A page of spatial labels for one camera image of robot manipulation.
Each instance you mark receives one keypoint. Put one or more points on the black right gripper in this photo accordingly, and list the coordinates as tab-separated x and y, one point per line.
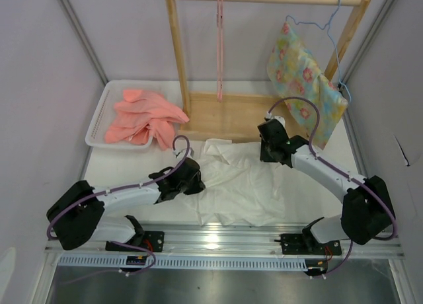
264	156

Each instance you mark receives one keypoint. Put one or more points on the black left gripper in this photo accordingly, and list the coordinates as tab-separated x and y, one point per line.
198	186

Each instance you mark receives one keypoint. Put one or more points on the white skirt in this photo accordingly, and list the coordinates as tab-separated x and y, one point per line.
239	187

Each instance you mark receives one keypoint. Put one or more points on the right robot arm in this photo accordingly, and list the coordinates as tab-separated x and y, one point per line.
366	205

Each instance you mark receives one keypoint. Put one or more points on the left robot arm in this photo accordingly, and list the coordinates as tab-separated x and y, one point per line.
83	213

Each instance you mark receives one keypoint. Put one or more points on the floral patterned skirt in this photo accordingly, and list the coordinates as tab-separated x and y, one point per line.
296	76

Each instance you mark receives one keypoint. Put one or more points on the pink clothes hanger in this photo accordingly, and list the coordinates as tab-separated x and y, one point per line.
220	50

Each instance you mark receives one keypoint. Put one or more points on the pink garment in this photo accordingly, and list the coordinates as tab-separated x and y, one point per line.
143	115

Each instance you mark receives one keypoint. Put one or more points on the white plastic basket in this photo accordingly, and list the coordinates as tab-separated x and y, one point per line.
105	113

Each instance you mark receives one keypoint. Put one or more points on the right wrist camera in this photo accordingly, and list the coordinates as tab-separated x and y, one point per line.
280	119

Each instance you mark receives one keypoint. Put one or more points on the aluminium frame rail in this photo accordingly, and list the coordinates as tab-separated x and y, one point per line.
190	240

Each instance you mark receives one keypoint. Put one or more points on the white slotted cable duct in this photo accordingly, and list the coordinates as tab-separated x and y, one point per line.
184	262

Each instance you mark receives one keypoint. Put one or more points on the blue wire hanger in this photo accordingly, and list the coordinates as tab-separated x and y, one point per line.
326	27

